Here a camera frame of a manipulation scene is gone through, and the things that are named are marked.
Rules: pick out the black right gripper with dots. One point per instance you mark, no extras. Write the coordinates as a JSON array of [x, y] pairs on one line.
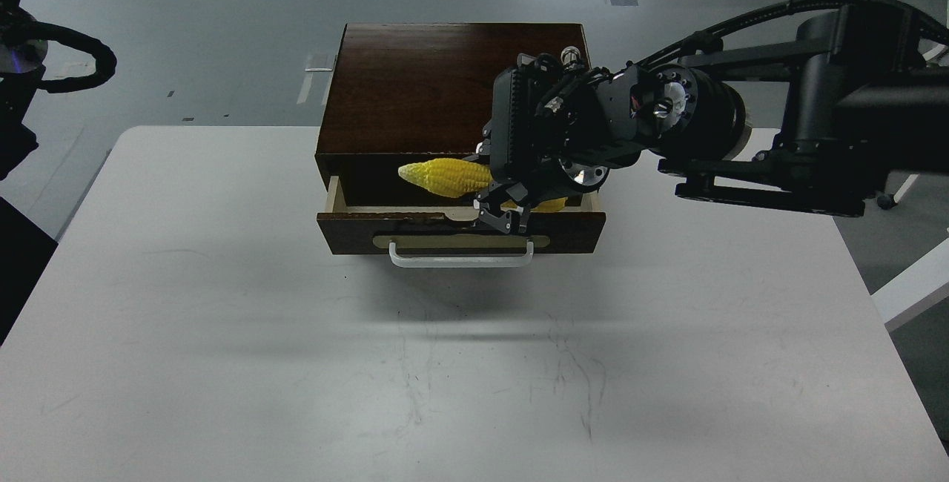
[[557, 129]]

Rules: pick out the yellow corn cob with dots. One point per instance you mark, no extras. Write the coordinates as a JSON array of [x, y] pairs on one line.
[[447, 177]]

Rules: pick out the white drawer handle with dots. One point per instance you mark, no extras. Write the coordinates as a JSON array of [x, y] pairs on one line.
[[463, 261]]

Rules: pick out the dark wooden drawer front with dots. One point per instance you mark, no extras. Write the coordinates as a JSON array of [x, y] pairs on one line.
[[453, 230]]

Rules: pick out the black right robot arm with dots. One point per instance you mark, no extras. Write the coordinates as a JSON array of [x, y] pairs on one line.
[[804, 105]]

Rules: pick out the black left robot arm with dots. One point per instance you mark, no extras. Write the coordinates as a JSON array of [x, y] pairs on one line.
[[24, 47]]

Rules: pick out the dark wooden drawer cabinet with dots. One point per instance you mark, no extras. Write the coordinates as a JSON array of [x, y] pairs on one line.
[[410, 92]]

